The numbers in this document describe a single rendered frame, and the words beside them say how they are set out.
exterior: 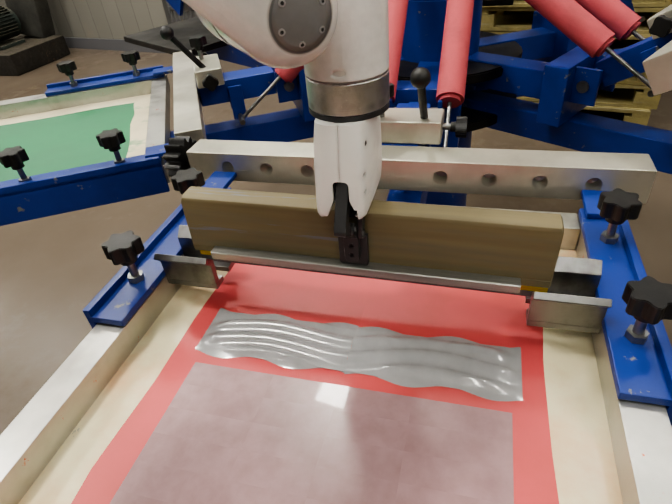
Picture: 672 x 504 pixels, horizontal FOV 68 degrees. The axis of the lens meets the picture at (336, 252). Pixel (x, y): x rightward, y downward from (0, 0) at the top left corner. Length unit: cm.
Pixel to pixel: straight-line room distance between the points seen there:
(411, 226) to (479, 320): 15
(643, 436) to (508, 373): 13
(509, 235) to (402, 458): 23
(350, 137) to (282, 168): 37
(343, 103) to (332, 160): 5
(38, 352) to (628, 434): 209
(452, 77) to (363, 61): 53
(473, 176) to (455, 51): 31
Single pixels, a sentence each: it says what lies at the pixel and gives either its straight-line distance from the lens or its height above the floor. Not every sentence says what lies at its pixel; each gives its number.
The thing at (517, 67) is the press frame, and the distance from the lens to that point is 120.
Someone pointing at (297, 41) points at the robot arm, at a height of 130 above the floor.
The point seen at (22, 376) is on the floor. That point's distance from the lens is 223.
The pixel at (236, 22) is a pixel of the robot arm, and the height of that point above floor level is 131.
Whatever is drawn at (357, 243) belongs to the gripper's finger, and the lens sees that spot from 52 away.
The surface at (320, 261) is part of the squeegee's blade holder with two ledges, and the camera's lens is 55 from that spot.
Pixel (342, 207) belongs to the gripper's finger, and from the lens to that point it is 47.
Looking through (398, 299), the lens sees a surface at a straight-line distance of 62.
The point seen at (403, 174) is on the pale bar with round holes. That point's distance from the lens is 75.
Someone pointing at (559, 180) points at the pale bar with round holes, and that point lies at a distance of 75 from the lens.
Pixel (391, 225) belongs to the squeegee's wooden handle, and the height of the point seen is 109.
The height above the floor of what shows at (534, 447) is 96.
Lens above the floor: 138
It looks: 37 degrees down
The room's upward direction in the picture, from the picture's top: 6 degrees counter-clockwise
